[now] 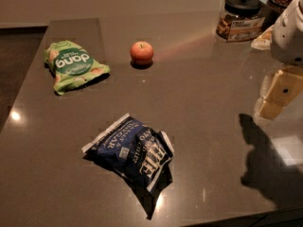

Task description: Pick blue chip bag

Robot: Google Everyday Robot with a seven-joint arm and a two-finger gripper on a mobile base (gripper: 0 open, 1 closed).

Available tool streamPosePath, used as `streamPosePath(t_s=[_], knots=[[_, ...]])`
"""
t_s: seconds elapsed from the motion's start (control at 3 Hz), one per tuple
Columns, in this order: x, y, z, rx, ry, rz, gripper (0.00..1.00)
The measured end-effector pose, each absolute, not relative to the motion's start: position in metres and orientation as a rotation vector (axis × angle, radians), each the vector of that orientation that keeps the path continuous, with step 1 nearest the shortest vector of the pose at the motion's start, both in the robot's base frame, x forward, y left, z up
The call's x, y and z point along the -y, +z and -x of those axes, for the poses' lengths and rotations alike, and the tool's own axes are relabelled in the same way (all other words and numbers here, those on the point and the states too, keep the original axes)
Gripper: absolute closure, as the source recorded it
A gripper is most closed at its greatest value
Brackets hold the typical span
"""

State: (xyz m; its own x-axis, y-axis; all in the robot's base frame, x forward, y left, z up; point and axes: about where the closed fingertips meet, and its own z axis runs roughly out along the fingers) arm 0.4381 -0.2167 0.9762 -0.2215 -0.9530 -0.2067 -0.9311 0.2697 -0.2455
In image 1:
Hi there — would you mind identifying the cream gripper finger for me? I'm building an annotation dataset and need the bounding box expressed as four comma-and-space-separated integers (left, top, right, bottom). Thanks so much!
255, 98, 284, 120

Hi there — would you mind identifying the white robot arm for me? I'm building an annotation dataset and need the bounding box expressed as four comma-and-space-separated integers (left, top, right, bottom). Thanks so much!
255, 0, 303, 120

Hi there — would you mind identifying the blue chip bag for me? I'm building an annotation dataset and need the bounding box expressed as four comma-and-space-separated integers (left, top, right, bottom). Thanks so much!
81, 113, 174, 193

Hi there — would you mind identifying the green dang snack bag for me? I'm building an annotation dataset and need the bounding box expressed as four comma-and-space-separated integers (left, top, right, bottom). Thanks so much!
45, 40, 110, 95

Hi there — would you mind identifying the pale snack packet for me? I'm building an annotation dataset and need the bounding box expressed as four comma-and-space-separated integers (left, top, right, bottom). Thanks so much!
251, 26, 274, 50

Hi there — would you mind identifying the glass jar with black lid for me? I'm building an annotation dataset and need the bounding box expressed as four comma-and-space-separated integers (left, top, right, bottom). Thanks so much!
216, 0, 264, 43

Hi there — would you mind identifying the red apple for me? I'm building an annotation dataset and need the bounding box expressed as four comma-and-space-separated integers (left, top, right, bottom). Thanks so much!
130, 42, 153, 65

